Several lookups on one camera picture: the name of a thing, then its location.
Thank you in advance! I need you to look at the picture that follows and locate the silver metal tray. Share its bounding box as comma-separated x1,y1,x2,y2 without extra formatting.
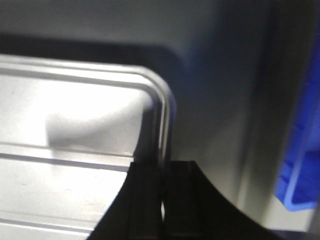
0,54,176,240

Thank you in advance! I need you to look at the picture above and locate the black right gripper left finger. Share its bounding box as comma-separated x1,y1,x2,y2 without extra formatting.
86,161,166,240

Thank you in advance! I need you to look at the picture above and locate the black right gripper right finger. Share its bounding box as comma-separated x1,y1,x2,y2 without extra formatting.
164,161,280,240

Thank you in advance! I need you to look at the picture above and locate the large blue plastic box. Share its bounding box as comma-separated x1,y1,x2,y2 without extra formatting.
272,0,320,212

